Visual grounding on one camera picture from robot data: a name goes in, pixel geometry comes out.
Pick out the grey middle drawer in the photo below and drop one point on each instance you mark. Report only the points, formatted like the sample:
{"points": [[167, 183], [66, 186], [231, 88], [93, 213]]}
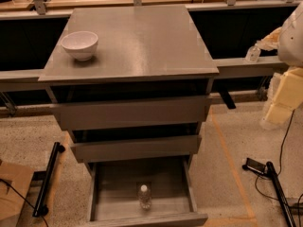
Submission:
{"points": [[136, 149]]}

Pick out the grey open bottom drawer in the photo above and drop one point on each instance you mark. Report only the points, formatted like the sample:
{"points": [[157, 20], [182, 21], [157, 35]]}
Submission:
{"points": [[153, 192]]}

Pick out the brown cardboard box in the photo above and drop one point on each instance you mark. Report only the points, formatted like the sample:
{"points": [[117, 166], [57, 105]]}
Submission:
{"points": [[14, 185]]}

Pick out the grey drawer cabinet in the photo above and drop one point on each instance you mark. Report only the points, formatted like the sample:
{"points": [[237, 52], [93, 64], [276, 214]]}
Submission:
{"points": [[93, 91]]}

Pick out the clear plastic water bottle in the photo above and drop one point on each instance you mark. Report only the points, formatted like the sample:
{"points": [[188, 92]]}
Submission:
{"points": [[145, 197]]}

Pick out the clear sanitizer pump bottle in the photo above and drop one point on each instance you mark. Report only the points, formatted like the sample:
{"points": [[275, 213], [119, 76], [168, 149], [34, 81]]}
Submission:
{"points": [[252, 54]]}

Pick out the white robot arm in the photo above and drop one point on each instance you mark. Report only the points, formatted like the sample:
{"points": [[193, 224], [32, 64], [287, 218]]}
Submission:
{"points": [[290, 43]]}

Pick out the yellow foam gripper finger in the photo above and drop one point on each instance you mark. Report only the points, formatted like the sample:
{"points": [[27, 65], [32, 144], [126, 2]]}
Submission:
{"points": [[269, 42], [285, 94]]}

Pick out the grey top drawer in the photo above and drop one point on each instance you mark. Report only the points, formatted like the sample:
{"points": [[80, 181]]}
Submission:
{"points": [[131, 113]]}

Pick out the white ceramic bowl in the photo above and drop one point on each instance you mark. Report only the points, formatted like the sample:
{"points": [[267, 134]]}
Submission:
{"points": [[80, 45]]}

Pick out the grey metal rail frame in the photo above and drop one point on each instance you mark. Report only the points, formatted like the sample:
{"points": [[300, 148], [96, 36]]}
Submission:
{"points": [[249, 65]]}

